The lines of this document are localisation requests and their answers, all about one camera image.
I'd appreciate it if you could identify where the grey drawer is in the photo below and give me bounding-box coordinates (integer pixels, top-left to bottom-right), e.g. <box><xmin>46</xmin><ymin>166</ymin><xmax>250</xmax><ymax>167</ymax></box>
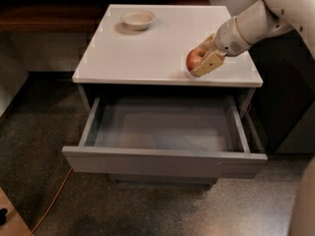
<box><xmin>108</xmin><ymin>174</ymin><xmax>218</xmax><ymax>190</ymax></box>
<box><xmin>62</xmin><ymin>96</ymin><xmax>267</xmax><ymax>180</ymax></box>

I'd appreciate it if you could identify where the grey bottom drawer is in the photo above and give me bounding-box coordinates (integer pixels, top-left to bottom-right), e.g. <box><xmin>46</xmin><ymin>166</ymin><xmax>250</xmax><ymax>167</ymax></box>
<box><xmin>108</xmin><ymin>174</ymin><xmax>218</xmax><ymax>190</ymax></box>

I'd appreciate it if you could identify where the orange power cable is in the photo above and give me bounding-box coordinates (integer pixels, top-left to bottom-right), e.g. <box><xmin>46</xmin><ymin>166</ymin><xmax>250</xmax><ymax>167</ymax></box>
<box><xmin>30</xmin><ymin>167</ymin><xmax>74</xmax><ymax>235</ymax></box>

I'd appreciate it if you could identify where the beige paper bowl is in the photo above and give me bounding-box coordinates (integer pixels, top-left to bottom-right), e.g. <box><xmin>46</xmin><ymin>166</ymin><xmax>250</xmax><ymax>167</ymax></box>
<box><xmin>120</xmin><ymin>10</ymin><xmax>156</xmax><ymax>31</ymax></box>

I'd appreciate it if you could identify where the red apple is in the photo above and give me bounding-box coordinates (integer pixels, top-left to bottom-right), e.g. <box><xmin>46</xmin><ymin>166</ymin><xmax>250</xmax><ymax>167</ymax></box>
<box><xmin>186</xmin><ymin>47</ymin><xmax>206</xmax><ymax>72</ymax></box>

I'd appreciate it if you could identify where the small black object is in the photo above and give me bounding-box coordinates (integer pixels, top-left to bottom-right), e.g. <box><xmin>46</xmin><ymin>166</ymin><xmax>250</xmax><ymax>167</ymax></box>
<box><xmin>0</xmin><ymin>208</ymin><xmax>8</xmax><ymax>226</ymax></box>

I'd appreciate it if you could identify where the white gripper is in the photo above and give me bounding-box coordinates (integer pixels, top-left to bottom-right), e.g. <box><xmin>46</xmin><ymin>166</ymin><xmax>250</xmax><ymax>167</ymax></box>
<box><xmin>190</xmin><ymin>17</ymin><xmax>251</xmax><ymax>78</ymax></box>

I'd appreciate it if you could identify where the dark wooden bench shelf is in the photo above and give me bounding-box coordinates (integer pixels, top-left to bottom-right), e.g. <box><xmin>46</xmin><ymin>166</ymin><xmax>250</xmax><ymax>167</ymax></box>
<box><xmin>0</xmin><ymin>0</ymin><xmax>211</xmax><ymax>32</ymax></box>

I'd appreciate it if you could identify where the grey drawer cabinet white top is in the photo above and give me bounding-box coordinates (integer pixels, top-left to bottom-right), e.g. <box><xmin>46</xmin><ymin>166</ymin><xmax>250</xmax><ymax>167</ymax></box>
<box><xmin>72</xmin><ymin>4</ymin><xmax>264</xmax><ymax>191</ymax></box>

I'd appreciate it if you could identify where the grey top drawer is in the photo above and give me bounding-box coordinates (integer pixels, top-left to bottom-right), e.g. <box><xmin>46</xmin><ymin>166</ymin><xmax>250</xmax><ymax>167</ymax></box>
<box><xmin>62</xmin><ymin>96</ymin><xmax>267</xmax><ymax>180</ymax></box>

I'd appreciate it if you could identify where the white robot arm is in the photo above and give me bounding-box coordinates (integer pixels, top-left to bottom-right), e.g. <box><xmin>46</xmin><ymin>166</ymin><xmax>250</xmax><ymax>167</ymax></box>
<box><xmin>186</xmin><ymin>0</ymin><xmax>315</xmax><ymax>78</ymax></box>

